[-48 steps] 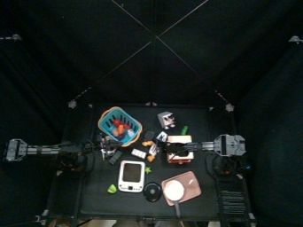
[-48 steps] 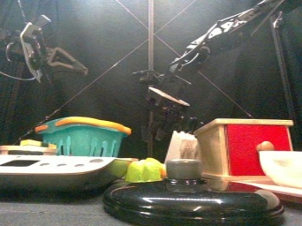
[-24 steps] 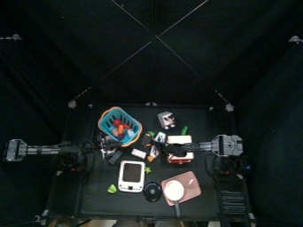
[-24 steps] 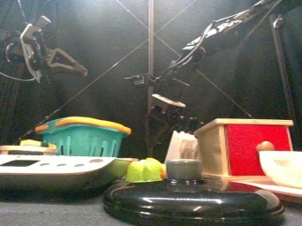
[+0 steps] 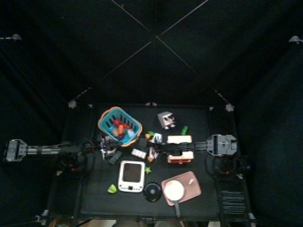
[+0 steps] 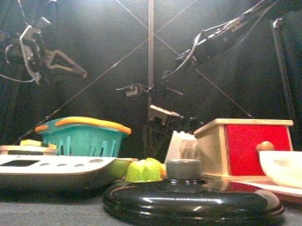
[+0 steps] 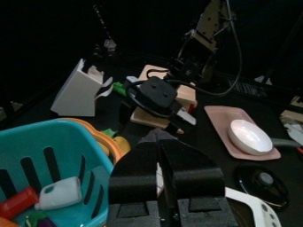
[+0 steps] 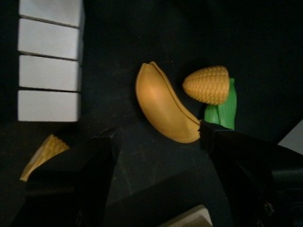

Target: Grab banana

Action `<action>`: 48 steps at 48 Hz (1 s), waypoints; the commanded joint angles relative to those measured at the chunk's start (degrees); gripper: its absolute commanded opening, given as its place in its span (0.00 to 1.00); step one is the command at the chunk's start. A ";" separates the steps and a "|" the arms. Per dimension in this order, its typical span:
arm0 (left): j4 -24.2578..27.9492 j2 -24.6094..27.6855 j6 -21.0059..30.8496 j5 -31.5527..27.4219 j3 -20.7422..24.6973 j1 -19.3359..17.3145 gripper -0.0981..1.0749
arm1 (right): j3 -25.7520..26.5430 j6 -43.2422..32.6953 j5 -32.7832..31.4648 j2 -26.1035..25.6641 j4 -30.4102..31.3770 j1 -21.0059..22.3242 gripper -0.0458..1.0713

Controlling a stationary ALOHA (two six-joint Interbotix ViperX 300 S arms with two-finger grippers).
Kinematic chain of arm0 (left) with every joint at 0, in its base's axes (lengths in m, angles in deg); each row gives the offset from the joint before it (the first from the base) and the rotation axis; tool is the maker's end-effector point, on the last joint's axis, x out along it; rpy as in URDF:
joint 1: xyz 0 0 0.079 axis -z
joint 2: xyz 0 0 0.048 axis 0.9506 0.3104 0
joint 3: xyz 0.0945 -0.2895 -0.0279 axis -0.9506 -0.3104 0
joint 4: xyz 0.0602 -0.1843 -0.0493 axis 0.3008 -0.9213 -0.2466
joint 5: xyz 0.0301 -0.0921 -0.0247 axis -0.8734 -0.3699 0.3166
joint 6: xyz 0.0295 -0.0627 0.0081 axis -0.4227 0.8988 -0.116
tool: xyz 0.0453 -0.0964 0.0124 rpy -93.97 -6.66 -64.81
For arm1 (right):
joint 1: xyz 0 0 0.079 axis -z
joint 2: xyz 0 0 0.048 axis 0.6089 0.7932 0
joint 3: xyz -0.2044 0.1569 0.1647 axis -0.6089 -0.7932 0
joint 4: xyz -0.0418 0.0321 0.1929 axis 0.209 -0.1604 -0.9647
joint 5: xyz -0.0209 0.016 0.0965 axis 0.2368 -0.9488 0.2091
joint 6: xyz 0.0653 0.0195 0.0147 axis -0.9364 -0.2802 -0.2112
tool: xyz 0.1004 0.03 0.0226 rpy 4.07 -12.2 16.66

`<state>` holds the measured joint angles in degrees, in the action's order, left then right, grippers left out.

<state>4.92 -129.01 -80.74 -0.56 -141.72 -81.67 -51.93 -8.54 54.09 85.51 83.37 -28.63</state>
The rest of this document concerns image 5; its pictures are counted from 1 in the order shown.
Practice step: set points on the white text label sticker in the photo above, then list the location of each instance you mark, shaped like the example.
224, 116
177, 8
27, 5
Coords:
233, 201

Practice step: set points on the green toy lime wedge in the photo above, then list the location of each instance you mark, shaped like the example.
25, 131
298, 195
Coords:
113, 189

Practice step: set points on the white round plate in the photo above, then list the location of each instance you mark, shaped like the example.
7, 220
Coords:
104, 153

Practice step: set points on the pink cutting board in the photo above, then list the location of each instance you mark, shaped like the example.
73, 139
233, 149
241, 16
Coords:
192, 189

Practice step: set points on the black round disc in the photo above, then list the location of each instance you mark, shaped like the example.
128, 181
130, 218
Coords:
153, 192

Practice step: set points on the grey metal frame bracket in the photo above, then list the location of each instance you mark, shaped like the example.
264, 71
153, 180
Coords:
150, 103
230, 107
71, 103
296, 39

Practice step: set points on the small green toy vegetable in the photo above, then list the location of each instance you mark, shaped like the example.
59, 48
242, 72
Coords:
185, 130

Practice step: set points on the dark grey rectangular block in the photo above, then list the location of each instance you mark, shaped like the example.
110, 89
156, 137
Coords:
116, 157

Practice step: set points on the white kitchen scale dark screen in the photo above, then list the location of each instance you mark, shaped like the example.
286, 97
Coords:
132, 173

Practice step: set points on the small green star toy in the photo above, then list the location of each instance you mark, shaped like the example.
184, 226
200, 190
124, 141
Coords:
149, 170

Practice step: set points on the orange toy carrot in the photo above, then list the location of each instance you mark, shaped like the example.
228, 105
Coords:
121, 129

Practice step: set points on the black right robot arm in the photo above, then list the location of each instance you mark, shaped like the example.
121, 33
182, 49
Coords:
221, 144

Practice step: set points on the light blue toy piece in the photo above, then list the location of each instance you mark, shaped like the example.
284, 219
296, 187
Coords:
132, 134

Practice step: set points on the grey white cube animal toy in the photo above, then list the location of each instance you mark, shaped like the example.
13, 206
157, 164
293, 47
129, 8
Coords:
166, 119

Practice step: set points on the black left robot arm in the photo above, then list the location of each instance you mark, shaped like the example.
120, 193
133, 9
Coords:
43, 150

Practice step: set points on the red toy fruit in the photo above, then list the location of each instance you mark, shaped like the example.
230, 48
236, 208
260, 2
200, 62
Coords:
117, 122

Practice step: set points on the teal basket with orange rim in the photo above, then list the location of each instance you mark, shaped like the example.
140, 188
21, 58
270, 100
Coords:
105, 125

